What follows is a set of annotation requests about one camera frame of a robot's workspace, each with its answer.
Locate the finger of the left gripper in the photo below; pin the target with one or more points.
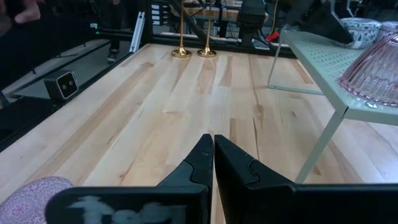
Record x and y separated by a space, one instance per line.
332 28

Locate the pink ribbed glass candle holder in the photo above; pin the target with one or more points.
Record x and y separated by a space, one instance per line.
373 71

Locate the pink candle tin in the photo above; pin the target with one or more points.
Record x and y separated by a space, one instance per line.
28 202

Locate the green perforated metal shelf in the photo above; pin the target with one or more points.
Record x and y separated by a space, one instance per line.
323 62

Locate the blue floral candle tin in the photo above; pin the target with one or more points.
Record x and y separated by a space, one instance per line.
360 31

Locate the gold candlestick holder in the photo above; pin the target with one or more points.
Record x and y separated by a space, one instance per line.
181 53
206 52

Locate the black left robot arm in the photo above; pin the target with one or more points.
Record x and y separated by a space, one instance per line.
252 18

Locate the labelled drawer cabinet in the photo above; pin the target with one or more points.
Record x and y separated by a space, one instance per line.
155 14

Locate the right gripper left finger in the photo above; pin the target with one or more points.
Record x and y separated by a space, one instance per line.
186 199

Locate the person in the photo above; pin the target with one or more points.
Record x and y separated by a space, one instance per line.
31 46

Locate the silver aluminium profile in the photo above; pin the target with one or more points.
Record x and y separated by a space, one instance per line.
137 31

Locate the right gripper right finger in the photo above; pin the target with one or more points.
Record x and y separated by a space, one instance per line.
248 193

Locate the person's hand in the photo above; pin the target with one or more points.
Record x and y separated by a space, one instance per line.
28 14

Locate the small black camera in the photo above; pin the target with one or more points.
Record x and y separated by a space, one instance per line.
60 85

